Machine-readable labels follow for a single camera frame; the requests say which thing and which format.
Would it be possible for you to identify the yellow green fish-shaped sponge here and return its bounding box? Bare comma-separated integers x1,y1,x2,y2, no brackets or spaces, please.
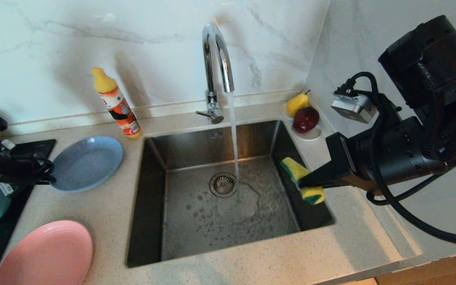
280,157,326,205

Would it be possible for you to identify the blue plate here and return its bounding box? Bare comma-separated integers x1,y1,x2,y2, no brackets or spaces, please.
50,136,124,192

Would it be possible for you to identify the orange yellow detergent bottle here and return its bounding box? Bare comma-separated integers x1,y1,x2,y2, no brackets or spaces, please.
91,67,143,140

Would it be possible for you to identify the chrome curved faucet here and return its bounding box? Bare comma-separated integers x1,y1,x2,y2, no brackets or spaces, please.
196,23,235,124

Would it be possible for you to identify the stainless steel sink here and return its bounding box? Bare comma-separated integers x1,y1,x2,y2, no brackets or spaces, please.
126,120,336,268

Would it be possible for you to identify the black glass cooktop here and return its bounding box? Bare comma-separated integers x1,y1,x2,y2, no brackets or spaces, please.
0,139,57,285

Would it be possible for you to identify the small white dish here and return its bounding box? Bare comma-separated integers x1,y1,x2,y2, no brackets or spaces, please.
279,101,323,142

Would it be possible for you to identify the dark red apple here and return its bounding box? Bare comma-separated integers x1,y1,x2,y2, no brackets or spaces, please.
293,107,319,134

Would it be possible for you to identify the pink plate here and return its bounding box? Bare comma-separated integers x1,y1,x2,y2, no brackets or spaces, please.
0,220,93,285

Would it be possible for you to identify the yellow pear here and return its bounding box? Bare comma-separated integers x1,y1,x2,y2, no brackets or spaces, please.
286,90,311,117

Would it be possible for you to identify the round metal drain strainer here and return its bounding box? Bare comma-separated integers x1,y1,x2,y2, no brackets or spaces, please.
209,172,238,198

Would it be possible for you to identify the brown wooden cabinet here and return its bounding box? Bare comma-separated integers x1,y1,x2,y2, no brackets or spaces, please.
374,247,456,285

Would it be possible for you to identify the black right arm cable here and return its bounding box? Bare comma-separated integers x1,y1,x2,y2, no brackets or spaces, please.
335,72,456,247

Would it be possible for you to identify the thin black braided cable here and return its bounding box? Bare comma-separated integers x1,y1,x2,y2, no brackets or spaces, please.
366,172,446,205

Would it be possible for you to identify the black braided cable sleeve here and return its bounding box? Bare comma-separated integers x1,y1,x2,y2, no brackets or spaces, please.
418,63,456,161

